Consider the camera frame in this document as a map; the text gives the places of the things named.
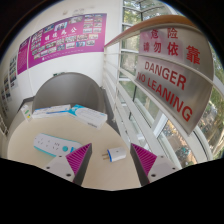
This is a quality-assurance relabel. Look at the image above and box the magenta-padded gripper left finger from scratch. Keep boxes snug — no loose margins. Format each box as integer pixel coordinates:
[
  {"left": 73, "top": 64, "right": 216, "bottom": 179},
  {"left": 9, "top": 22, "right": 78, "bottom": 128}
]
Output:
[{"left": 42, "top": 142, "right": 93, "bottom": 187}]

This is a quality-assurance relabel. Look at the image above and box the narrow magenta text poster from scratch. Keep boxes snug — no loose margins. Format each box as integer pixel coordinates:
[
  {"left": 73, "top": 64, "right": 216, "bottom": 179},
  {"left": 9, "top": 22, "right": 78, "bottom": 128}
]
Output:
[{"left": 16, "top": 36, "right": 31, "bottom": 76}]

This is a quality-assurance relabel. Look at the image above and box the metal warning sign red lettering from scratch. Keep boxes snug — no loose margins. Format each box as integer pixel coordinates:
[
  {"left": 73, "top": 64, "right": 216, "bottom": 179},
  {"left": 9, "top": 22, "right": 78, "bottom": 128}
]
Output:
[{"left": 134, "top": 24, "right": 214, "bottom": 136}]

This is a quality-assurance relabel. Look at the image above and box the white stair railing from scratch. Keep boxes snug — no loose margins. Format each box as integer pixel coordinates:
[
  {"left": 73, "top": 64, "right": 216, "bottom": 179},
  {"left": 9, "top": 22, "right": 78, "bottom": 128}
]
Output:
[{"left": 0, "top": 113, "right": 9, "bottom": 136}]

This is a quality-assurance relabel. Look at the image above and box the large magenta photo poster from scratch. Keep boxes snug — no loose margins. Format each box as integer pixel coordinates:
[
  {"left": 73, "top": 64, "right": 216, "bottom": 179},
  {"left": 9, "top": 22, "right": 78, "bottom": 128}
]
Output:
[{"left": 27, "top": 13, "right": 108, "bottom": 69}]

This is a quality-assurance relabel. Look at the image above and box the grey round-backed chair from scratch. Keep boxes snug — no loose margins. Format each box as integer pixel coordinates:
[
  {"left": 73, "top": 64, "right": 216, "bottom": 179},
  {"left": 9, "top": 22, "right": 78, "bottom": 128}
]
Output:
[{"left": 32, "top": 72, "right": 107, "bottom": 114}]

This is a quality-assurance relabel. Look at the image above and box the white photo wall board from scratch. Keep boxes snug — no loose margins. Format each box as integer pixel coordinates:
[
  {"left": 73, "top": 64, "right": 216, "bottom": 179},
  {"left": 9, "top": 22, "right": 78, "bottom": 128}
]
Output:
[
  {"left": 2, "top": 71, "right": 11, "bottom": 103},
  {"left": 8, "top": 53, "right": 19, "bottom": 91}
]

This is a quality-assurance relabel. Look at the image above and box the white and teal carton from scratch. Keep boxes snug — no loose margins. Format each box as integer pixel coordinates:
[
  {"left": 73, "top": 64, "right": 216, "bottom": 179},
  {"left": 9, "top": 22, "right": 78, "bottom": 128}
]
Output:
[{"left": 68, "top": 104, "right": 108, "bottom": 130}]

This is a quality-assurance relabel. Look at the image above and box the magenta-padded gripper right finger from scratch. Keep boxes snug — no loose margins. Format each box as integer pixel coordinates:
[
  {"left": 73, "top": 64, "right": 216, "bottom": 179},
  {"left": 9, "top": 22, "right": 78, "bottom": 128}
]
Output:
[{"left": 129, "top": 142, "right": 182, "bottom": 187}]

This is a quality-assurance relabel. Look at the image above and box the long flat white-blue box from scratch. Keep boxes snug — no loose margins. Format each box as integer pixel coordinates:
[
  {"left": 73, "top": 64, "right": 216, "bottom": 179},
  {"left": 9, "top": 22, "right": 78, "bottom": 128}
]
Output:
[{"left": 31, "top": 104, "right": 72, "bottom": 119}]

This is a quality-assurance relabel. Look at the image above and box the white railing with wooden handrail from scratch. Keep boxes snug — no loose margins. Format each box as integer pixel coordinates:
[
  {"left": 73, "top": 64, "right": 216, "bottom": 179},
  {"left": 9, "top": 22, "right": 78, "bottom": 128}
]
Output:
[{"left": 103, "top": 14, "right": 224, "bottom": 161}]

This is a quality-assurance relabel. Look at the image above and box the white-framed glass window wall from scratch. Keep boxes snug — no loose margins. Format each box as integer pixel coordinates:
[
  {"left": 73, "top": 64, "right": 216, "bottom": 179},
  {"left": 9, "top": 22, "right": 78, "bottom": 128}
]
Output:
[{"left": 119, "top": 0, "right": 224, "bottom": 161}]

